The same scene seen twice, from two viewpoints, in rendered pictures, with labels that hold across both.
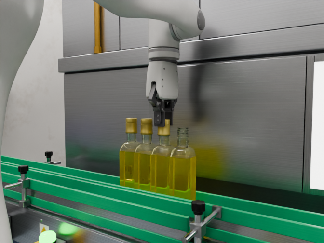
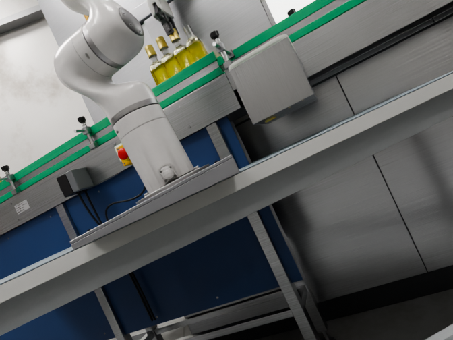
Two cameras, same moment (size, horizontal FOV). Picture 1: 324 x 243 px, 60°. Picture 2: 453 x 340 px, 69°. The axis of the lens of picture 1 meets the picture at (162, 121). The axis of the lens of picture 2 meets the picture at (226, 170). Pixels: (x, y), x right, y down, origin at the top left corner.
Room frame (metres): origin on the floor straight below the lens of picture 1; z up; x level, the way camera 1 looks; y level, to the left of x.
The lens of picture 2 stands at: (-0.45, 0.30, 0.76)
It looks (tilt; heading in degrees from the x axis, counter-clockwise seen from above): 0 degrees down; 347
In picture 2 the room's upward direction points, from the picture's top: 25 degrees counter-clockwise
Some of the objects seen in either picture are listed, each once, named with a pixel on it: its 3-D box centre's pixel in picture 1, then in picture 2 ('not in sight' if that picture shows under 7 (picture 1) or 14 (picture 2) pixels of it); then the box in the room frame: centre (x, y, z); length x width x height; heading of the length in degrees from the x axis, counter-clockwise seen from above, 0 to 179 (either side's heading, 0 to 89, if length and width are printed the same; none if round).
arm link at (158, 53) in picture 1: (164, 56); not in sight; (0.77, -0.01, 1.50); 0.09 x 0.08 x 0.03; 148
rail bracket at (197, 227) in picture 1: (203, 227); (224, 51); (0.57, -0.09, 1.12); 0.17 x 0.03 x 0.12; 148
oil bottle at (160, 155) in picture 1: (164, 182); (191, 72); (0.77, -0.01, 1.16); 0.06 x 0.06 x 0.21; 58
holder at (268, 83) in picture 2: not in sight; (278, 87); (0.45, -0.14, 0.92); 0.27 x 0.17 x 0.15; 148
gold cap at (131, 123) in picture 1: (131, 125); (150, 51); (0.83, 0.09, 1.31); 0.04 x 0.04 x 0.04
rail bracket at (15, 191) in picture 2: not in sight; (5, 181); (1.10, 0.84, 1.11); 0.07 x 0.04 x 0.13; 148
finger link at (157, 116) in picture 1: (157, 114); (165, 24); (0.74, 0.01, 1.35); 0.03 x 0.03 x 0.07; 58
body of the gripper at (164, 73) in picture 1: (163, 79); (159, 4); (0.77, 0.00, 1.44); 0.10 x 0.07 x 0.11; 148
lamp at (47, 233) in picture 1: (47, 237); not in sight; (0.74, 0.31, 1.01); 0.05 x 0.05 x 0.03
